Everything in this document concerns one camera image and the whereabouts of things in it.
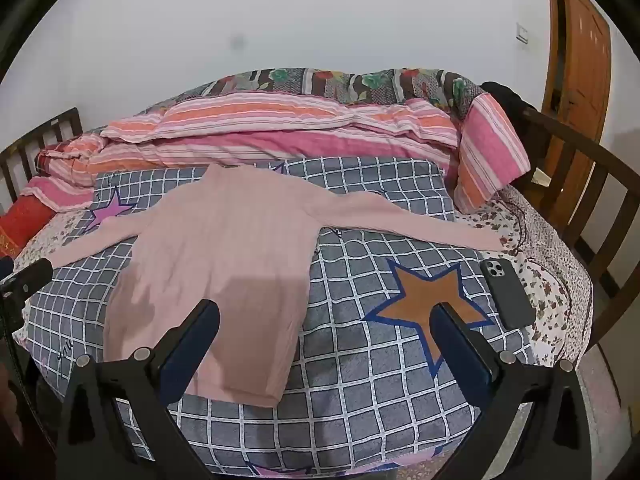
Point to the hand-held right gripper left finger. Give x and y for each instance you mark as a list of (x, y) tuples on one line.
[(192, 347)]

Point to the floral patchwork quilt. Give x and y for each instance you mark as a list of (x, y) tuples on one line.
[(350, 82)]

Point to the white wall switch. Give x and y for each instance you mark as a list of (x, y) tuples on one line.
[(523, 33)]

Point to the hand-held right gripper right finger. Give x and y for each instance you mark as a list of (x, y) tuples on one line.
[(460, 355)]

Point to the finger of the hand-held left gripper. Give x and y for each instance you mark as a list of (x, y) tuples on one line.
[(27, 280)]

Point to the pink knit sweater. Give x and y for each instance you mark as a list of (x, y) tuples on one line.
[(210, 260)]

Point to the red pillow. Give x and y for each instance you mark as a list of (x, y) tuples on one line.
[(20, 225)]

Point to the small-flower bed sheet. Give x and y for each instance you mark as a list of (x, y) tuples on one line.
[(555, 280)]

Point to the black garment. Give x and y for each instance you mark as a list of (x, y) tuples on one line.
[(510, 97)]

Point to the wooden door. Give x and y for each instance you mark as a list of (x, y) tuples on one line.
[(585, 60)]

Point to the black smartphone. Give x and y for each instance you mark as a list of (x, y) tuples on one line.
[(507, 295)]

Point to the grey checked star blanket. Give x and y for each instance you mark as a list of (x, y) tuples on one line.
[(360, 370)]

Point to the pink orange striped quilt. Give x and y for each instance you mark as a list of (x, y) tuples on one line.
[(300, 130)]

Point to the wooden slatted bed end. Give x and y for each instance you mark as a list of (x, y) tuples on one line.
[(30, 145)]

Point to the wooden chair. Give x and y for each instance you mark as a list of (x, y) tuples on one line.
[(615, 175)]

